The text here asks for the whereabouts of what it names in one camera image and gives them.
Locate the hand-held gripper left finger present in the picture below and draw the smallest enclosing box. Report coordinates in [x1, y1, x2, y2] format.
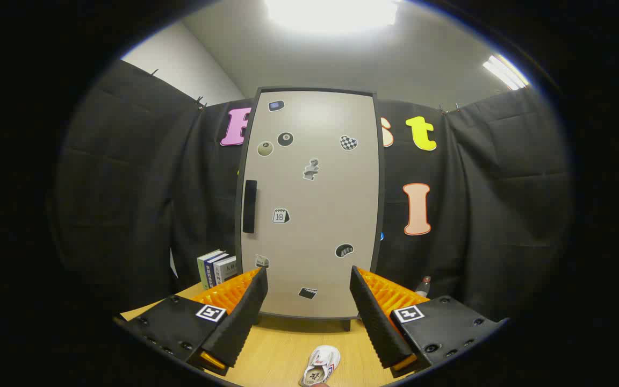
[115, 267, 269, 377]

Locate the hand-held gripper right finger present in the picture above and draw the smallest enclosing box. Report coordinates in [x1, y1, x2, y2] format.
[349, 266, 509, 378]

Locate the beige shoe cabinet door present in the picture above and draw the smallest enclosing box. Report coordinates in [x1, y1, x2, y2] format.
[240, 89, 381, 320]

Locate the dark blue book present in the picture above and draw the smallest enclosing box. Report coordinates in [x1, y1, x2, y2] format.
[205, 253, 231, 288]

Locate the black backdrop cloth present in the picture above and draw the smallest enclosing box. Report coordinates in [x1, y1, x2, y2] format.
[54, 59, 573, 323]

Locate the grey and white book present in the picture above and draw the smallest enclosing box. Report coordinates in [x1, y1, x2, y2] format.
[214, 256, 239, 285]

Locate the ceiling tube light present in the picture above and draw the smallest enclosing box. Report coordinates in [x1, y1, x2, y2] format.
[483, 54, 530, 91]

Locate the bright ceiling light panel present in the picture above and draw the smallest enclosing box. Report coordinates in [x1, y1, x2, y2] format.
[264, 0, 401, 35]

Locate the green and white book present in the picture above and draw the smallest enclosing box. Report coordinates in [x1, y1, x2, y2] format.
[197, 249, 224, 289]

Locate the white canvas shoe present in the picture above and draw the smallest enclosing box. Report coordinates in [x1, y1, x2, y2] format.
[299, 346, 341, 387]

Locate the dark grey shoe cabinet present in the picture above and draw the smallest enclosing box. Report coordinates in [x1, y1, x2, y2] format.
[234, 86, 386, 332]

